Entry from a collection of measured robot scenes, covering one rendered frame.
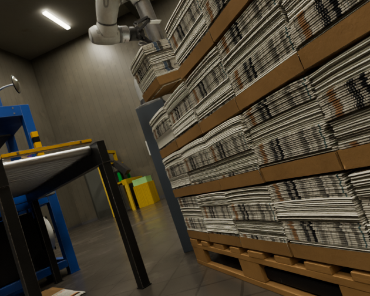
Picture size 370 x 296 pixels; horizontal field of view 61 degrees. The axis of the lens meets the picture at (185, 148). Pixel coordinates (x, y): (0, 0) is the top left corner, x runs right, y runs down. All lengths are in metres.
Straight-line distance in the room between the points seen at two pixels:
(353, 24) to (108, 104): 10.70
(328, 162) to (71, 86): 11.49
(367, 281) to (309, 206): 0.20
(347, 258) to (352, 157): 0.26
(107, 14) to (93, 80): 9.90
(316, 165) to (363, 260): 0.23
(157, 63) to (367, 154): 1.21
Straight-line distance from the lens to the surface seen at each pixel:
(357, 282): 0.88
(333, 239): 0.86
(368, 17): 0.65
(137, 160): 10.67
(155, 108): 2.10
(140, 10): 2.24
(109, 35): 1.79
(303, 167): 0.83
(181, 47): 1.23
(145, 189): 8.82
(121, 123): 10.91
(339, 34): 0.69
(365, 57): 0.67
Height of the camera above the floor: 0.48
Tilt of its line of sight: 5 degrees up
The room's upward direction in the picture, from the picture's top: 19 degrees counter-clockwise
